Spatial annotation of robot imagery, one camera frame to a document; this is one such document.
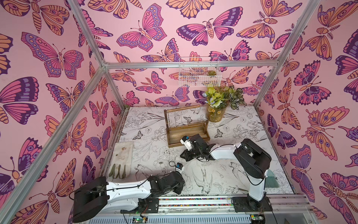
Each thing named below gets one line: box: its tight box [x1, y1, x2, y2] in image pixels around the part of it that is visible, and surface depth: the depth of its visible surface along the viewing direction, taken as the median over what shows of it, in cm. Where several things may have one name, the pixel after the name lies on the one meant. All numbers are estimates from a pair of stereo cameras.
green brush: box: [265, 168, 280, 188], surface depth 82 cm
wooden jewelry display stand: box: [163, 104, 211, 148], surface depth 105 cm
